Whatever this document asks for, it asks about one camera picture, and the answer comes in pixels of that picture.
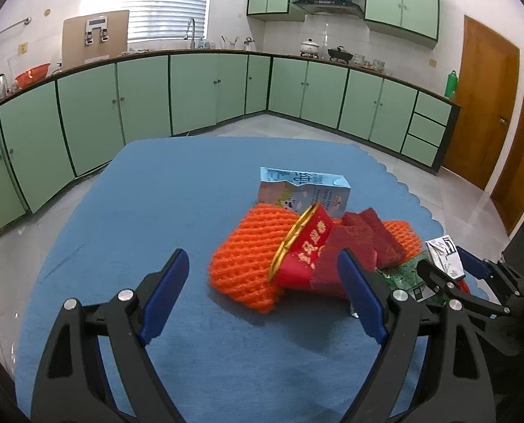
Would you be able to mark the blue scalloped table mat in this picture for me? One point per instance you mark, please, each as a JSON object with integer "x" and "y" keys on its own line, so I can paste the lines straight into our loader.
{"x": 218, "y": 360}

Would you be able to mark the green lower kitchen cabinets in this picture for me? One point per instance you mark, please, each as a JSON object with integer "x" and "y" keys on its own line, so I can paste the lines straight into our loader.
{"x": 70, "y": 124}

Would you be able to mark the red plastic basin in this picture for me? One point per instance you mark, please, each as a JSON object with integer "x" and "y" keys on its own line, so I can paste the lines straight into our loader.
{"x": 32, "y": 75}

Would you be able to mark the light blue milk carton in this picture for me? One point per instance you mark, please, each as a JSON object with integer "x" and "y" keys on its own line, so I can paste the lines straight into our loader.
{"x": 297, "y": 190}

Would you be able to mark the black range hood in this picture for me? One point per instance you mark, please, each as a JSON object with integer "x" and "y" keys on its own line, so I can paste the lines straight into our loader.
{"x": 339, "y": 7}

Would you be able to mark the white cooking pot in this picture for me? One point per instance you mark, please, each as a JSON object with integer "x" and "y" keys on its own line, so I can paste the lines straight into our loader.
{"x": 309, "y": 48}

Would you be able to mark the steel electric kettle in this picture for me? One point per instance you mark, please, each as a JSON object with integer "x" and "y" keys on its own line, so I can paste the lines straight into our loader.
{"x": 3, "y": 86}

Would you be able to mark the white printed paper package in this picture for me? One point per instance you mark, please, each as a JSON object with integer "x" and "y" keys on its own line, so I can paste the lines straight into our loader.
{"x": 442, "y": 253}

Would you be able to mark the chrome kitchen faucet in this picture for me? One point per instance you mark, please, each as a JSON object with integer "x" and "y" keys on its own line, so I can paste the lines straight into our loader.
{"x": 190, "y": 33}

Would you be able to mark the orange foam fruit net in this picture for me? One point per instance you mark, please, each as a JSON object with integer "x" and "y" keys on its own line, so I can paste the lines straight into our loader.
{"x": 239, "y": 267}

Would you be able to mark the green thermos bottle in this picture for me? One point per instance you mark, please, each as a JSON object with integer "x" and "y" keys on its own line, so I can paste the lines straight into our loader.
{"x": 451, "y": 84}

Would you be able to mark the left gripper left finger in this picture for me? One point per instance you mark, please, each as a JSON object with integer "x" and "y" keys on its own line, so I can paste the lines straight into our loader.
{"x": 95, "y": 367}

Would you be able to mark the black wok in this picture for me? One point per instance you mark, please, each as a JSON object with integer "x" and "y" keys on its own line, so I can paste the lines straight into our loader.
{"x": 340, "y": 55}

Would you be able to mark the brown cardboard box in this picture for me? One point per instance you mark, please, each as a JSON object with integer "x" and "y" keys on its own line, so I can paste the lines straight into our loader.
{"x": 86, "y": 39}

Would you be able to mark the dark red scouring pad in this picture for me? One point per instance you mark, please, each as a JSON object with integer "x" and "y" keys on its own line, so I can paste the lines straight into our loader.
{"x": 366, "y": 236}

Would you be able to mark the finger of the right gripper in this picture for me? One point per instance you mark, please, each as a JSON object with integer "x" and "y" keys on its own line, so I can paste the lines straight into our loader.
{"x": 445, "y": 290}
{"x": 499, "y": 277}

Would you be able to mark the wall towel bar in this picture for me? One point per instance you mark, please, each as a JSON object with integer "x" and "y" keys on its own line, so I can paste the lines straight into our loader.
{"x": 23, "y": 22}

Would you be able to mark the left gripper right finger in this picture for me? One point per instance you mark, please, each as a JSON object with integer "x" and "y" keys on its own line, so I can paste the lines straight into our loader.
{"x": 430, "y": 367}

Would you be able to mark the red gift envelope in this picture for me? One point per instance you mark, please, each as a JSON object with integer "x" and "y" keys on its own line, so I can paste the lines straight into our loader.
{"x": 294, "y": 265}

